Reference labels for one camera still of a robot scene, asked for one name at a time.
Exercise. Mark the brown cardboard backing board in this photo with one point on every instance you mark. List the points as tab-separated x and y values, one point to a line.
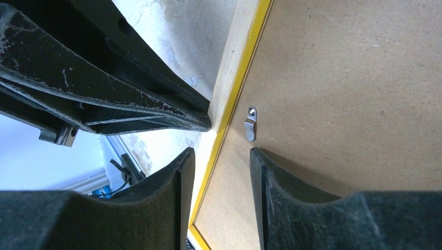
348	98

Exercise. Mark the aluminium rail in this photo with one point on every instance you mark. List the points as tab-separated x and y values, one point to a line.
119	170

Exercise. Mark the small metal frame clip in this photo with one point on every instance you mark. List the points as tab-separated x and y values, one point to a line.
250	124

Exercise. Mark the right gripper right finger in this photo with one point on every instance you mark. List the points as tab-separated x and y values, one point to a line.
292	214

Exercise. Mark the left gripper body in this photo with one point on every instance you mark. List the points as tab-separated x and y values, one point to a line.
44	82

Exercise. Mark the yellow picture frame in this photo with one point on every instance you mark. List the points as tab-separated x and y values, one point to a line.
243	37

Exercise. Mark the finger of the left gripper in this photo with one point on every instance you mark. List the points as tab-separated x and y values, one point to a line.
102	35
136	110

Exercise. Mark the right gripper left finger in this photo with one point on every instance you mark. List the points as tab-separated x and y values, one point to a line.
152	214

